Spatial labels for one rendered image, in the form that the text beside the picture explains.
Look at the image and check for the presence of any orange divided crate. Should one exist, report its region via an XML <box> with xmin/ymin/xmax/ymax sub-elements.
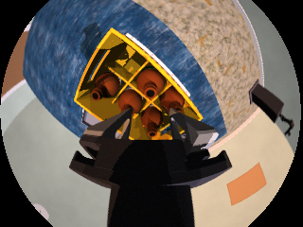
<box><xmin>74</xmin><ymin>28</ymin><xmax>203</xmax><ymax>140</ymax></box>

